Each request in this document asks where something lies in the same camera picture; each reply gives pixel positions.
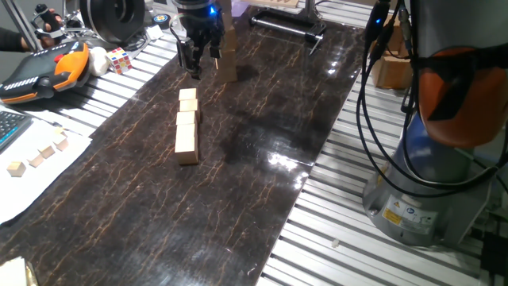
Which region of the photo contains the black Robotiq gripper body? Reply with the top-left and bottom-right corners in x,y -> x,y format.
173,0 -> 225,45

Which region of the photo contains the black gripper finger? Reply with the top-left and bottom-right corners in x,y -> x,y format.
208,31 -> 225,71
176,37 -> 204,81

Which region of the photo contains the black sleeved forearm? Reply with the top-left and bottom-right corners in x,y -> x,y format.
0,26 -> 32,52

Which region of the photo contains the operator hand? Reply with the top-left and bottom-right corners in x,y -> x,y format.
38,14 -> 64,48

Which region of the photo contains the round blue yellow tape measure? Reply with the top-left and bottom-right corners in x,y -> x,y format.
152,13 -> 172,30

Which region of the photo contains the purple plastic object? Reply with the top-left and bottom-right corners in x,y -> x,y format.
231,0 -> 250,17

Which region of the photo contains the colourful Rubik's cube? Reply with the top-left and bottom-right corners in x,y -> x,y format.
105,46 -> 134,75

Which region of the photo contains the black filament spool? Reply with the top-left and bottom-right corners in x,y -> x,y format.
79,0 -> 146,44

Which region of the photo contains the white rounded object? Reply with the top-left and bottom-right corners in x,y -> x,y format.
87,46 -> 110,78

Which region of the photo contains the black orange teach pendant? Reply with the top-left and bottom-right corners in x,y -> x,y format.
0,39 -> 90,106

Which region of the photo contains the dark marble pattern mat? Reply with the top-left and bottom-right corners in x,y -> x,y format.
0,6 -> 367,286

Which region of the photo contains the cardboard box with wooden pieces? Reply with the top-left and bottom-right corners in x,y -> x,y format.
370,15 -> 414,91

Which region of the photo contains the black computer keyboard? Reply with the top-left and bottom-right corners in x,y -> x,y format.
0,110 -> 33,154

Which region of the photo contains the white paper sheet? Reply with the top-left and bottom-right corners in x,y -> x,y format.
0,103 -> 94,226

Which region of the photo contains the white gold foil box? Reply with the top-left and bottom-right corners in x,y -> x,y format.
0,256 -> 40,286

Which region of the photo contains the thin gripper sensor cable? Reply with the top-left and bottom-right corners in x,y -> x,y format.
168,13 -> 187,44

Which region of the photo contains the aluminium frame post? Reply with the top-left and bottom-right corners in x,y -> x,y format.
303,0 -> 321,23
2,0 -> 41,52

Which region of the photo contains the black cable with plug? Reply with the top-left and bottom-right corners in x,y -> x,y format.
355,0 -> 508,199

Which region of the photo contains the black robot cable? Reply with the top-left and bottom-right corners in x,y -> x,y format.
398,0 -> 421,116

